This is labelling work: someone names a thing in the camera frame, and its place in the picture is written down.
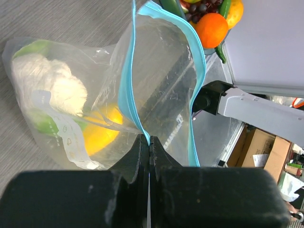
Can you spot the cardboard box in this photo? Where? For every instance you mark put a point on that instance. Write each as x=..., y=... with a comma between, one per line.
x=259, y=149

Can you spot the toy cauliflower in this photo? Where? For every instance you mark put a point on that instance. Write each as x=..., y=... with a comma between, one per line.
x=31, y=70

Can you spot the toy orange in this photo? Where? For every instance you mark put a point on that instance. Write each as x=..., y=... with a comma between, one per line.
x=211, y=29

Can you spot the toy grapes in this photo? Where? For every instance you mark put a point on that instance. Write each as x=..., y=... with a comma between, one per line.
x=194, y=10

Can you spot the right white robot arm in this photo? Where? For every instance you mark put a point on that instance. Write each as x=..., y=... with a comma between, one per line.
x=222, y=98

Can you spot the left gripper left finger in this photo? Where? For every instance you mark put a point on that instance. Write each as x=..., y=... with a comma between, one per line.
x=115, y=198

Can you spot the teal fruit tray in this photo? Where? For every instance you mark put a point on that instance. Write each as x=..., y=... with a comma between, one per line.
x=174, y=7

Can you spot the yellow toy mango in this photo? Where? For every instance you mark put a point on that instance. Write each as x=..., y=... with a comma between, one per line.
x=96, y=133

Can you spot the clear zip top bag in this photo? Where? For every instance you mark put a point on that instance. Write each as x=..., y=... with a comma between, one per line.
x=153, y=74

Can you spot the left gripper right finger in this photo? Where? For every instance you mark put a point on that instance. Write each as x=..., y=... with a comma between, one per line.
x=193, y=197

